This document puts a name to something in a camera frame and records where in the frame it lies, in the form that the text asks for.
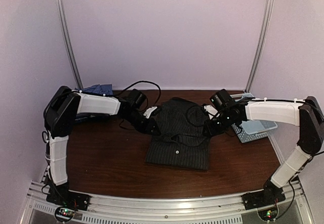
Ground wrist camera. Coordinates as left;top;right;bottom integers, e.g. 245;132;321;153
143;106;161;119
203;105;218;116

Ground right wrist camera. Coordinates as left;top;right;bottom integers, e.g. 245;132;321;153
203;105;218;116

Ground blue checked shirt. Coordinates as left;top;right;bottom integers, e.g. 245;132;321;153
79;84;113;96

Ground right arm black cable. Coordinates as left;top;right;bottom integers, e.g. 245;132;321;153
186;104;211;128

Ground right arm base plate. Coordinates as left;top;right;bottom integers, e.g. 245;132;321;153
242;190;286;222

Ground black pinstriped long sleeve shirt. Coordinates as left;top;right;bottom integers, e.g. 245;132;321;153
145;97;210;170

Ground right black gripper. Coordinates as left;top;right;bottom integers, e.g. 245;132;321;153
202;110;238;137

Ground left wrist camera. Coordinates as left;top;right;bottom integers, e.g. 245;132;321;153
143;106;161;119

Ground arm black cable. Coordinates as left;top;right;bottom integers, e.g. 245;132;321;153
117;80;162;108
186;104;211;128

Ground left aluminium corner post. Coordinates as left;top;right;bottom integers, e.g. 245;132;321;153
56;0;83;88

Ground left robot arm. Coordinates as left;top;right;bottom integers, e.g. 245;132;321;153
42;86;160;206

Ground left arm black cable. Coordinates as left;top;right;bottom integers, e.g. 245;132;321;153
117;80;162;108

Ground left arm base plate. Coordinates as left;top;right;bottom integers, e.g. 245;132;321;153
46;192;90;222

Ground right aluminium corner post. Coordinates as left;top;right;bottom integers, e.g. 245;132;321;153
245;0;274;93

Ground light blue perforated plastic basket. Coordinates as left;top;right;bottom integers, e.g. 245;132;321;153
229;92;278;144

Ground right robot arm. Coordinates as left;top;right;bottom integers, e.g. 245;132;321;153
202;89;323;209

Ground aluminium corner post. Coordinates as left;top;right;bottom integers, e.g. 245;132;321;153
245;0;274;93
56;0;83;88

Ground aluminium front rail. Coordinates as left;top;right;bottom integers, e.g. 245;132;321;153
18;181;315;223

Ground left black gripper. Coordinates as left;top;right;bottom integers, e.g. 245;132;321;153
123;110;161;136

